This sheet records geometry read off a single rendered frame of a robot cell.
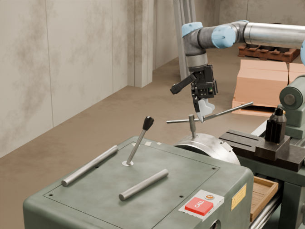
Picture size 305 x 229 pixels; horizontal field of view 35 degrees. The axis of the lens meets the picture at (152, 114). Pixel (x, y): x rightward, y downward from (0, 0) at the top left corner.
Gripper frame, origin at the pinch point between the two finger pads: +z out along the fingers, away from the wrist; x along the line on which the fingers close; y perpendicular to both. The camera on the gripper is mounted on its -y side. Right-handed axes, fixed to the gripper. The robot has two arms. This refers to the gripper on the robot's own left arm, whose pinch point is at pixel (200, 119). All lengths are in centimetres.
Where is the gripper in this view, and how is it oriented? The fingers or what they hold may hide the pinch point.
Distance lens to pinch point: 182.7
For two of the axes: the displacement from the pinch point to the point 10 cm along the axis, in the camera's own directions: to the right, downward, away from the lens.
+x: 3.1, -2.9, 9.0
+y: 9.3, -0.8, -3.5
